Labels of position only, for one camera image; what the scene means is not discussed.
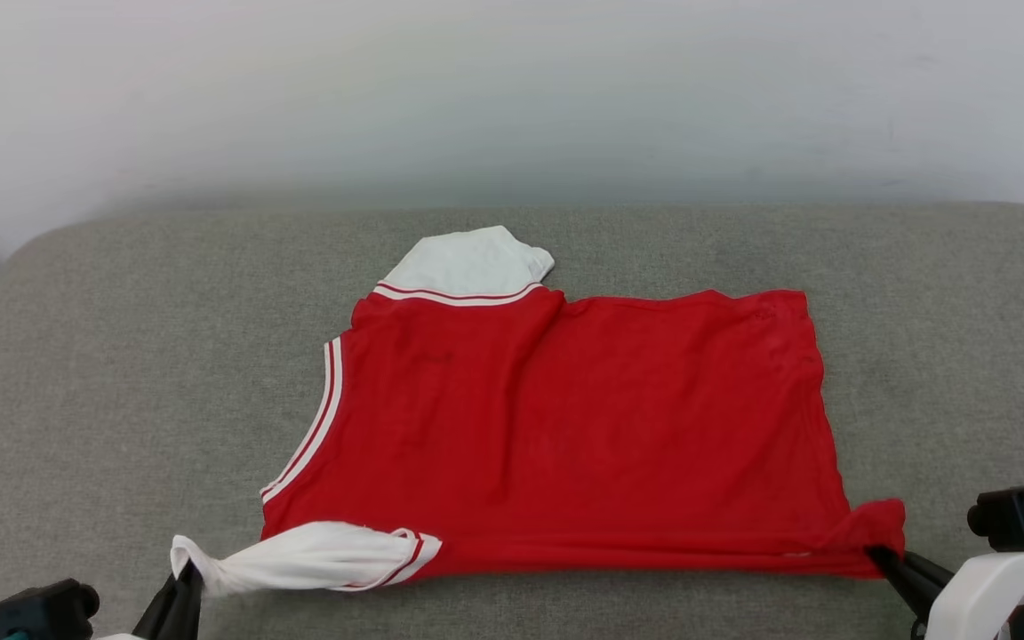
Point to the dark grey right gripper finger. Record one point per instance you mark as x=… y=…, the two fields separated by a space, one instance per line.
x=901 y=578
x=928 y=567

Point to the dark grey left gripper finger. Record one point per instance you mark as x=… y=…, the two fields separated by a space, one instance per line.
x=190 y=604
x=161 y=613

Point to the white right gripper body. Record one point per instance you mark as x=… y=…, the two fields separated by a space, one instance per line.
x=979 y=596

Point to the red white sleeveless jersey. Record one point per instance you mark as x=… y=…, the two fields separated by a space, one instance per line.
x=565 y=427

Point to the grey fabric sofa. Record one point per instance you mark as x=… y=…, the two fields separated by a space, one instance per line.
x=565 y=249

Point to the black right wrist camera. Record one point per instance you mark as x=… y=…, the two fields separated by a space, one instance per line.
x=1014 y=516

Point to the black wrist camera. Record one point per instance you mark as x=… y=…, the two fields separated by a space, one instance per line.
x=41 y=612
x=1014 y=516

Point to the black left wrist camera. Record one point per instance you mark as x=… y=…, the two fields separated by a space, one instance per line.
x=41 y=612

